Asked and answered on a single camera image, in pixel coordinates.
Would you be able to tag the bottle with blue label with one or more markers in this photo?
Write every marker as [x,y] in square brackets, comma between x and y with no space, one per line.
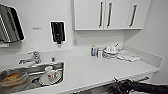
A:
[93,50]

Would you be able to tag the small wall label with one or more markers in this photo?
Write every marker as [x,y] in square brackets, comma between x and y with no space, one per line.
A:
[37,28]

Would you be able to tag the small pale bottle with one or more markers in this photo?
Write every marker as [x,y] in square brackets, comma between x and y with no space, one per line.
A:
[98,52]

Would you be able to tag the small chrome sink knob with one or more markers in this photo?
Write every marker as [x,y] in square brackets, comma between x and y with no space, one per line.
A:
[52,60]

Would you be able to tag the white dish cloth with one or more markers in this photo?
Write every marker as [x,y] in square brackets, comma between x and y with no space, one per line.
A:
[128,56]

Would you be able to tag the white drawer front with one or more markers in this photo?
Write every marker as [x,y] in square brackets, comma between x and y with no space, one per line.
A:
[150,77]

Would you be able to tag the black soap dispenser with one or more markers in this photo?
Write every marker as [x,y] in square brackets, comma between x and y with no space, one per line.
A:
[57,31]

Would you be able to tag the bowl with orange food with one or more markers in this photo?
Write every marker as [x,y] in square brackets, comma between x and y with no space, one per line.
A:
[13,79]

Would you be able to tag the chrome sink faucet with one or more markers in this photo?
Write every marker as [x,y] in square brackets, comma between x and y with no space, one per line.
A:
[33,57]

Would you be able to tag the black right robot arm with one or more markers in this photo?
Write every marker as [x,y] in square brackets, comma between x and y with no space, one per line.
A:
[150,89]

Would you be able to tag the white mug with red print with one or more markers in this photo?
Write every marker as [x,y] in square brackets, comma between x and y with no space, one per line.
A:
[50,75]

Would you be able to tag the white plate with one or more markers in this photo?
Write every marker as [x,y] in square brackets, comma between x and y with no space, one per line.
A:
[59,79]

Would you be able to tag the steel paper towel dispenser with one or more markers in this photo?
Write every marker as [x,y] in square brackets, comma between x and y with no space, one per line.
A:
[10,23]

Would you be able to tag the steel kitchen sink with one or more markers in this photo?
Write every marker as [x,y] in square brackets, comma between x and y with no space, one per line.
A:
[33,76]

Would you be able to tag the stack of white dishes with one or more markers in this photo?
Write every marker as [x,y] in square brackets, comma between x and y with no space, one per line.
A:
[109,53]

